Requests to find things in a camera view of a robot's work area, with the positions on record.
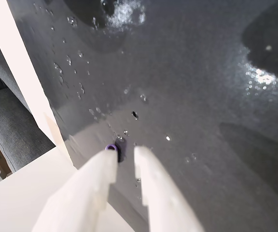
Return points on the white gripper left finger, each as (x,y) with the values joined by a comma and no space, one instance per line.
(81,193)

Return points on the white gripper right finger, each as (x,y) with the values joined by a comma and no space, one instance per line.
(158,193)

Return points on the dark grey table mat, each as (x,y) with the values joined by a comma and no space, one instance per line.
(177,96)

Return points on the grey fabric sofa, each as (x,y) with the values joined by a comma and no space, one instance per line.
(6,116)

